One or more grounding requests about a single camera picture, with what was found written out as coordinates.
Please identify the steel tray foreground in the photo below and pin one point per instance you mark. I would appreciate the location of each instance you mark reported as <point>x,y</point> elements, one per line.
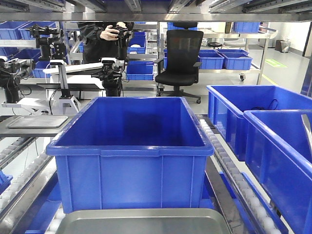
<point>144,221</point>

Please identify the blue crate facing camera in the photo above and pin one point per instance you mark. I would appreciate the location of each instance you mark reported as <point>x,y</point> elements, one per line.
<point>131,152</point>

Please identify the blue crate right rear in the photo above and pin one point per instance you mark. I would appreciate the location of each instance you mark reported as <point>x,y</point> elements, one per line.
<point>227,103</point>

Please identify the black office chair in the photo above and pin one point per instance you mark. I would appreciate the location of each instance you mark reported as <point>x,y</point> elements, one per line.
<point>183,46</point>

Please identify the person in black clothes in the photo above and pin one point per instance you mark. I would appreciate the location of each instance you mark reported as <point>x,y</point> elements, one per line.
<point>100,39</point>

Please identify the blue crate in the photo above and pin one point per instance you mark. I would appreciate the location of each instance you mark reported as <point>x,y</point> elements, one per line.
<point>227,103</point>
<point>278,155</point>

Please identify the blue crate right front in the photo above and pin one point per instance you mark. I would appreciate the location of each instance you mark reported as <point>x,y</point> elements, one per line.
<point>278,155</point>

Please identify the steel tray on shelf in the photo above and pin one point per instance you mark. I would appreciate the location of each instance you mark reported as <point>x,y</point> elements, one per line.
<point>37,122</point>

